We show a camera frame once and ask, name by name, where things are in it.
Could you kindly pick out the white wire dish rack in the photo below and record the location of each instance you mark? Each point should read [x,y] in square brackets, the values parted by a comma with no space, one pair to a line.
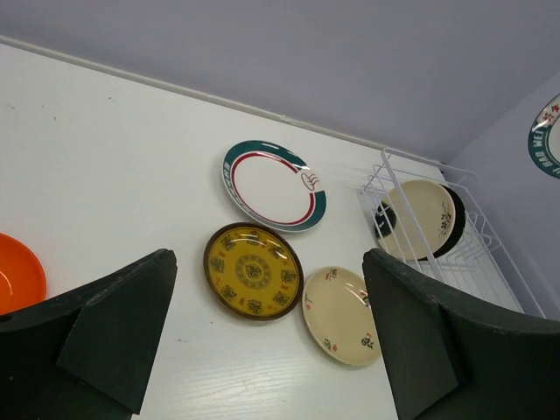
[486,262]

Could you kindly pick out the cream plate with black patch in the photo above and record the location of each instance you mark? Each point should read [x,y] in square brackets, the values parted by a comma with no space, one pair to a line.
[414,220]

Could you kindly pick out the cream plate with small prints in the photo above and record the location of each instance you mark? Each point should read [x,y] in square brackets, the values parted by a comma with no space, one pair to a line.
[338,316]

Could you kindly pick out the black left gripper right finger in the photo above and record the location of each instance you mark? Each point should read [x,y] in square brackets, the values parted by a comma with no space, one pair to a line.
[450,355]

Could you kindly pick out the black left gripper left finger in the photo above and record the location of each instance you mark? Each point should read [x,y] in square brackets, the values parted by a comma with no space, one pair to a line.
[88,353]

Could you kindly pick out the orange plate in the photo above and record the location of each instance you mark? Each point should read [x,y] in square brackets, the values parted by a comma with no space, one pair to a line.
[23,280]

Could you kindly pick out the green red rimmed white plate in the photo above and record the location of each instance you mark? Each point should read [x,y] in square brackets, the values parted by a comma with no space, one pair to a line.
[274,186]

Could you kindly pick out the yellow brown patterned plate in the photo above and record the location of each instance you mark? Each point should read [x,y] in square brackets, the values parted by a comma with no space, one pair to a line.
[253,271]

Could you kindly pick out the dark blue rimmed white plate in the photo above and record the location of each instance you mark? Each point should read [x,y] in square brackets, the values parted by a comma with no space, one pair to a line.
[543,139]

